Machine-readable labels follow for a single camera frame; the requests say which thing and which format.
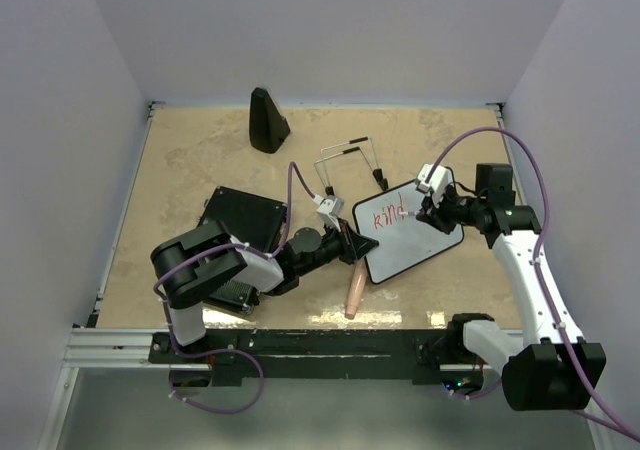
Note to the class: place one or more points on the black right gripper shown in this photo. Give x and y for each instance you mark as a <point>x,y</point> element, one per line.
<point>436,217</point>

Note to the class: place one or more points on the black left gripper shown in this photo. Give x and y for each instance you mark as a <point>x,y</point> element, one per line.
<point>353,245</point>

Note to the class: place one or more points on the white whiteboard black frame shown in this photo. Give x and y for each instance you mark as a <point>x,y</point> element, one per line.
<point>404,242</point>

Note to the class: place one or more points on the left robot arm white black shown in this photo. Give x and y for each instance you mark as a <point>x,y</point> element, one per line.
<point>190,267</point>

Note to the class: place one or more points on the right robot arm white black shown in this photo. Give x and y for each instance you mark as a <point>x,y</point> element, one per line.
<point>552,365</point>

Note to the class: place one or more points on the pink toy microphone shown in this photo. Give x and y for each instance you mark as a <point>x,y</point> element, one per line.
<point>356,289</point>

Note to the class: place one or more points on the black hard case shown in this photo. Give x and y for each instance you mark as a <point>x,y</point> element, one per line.
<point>250,218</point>

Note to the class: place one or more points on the black cone-shaped object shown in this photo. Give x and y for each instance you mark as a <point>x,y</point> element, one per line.
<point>268,127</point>

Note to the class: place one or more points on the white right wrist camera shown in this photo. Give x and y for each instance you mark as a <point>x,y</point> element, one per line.
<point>432,182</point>

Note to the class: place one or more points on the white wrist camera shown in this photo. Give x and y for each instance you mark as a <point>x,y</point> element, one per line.
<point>329,209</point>
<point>432,182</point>

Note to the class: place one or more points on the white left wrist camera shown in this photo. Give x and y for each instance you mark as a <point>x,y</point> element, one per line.
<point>329,209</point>

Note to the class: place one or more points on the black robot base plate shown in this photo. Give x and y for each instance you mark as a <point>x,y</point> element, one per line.
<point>229,357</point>

